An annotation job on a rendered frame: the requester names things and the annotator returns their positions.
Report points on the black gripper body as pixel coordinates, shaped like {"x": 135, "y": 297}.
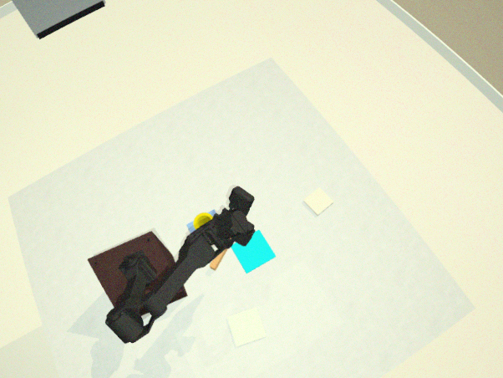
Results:
{"x": 240, "y": 200}

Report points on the cream flat bar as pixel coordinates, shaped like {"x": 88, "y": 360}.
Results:
{"x": 318, "y": 201}

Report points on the yellow cup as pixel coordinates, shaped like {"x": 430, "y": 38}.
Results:
{"x": 202, "y": 219}

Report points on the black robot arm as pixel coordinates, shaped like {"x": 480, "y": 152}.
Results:
{"x": 125, "y": 319}

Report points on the tan wooden bar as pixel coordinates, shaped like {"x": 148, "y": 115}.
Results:
{"x": 217, "y": 260}

